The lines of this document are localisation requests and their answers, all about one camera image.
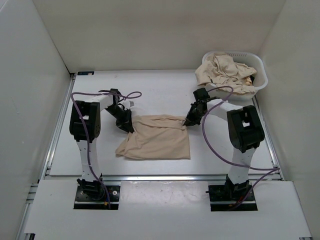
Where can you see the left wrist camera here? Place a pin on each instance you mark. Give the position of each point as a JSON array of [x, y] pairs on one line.
[[128, 104]]

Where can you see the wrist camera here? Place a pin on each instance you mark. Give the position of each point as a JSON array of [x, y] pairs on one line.
[[201, 94], [128, 104]]

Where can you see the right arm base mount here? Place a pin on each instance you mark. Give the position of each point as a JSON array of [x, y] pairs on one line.
[[220, 197]]

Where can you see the blue white sticker label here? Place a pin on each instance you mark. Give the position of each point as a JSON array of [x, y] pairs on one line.
[[85, 73]]

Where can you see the aluminium rail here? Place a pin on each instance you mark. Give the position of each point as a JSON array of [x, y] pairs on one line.
[[268, 140], [195, 177], [57, 130]]

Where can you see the white laundry basket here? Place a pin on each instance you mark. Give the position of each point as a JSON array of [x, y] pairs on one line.
[[259, 80]]

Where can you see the beige clothes pile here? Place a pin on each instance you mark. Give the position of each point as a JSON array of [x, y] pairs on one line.
[[221, 69]]

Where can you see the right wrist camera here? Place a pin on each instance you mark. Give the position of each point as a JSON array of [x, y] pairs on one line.
[[201, 94]]

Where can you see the left aluminium rail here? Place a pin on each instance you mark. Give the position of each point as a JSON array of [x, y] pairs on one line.
[[57, 130]]

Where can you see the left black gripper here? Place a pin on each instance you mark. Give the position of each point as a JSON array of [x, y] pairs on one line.
[[125, 124]]

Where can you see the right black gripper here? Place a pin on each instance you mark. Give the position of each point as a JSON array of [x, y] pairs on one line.
[[190, 120]]

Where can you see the right aluminium rail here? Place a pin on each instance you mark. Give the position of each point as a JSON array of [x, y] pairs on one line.
[[268, 140]]

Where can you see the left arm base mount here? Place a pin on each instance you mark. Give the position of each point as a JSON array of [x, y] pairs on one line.
[[90, 195]]

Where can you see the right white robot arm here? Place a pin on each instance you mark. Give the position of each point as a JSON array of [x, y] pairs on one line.
[[245, 134]]

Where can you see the front aluminium rail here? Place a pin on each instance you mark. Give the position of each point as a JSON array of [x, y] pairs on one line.
[[195, 177]]

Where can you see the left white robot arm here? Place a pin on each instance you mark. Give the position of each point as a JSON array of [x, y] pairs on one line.
[[85, 127]]

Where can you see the beige trousers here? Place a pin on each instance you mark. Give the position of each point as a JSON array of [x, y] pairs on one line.
[[156, 137]]

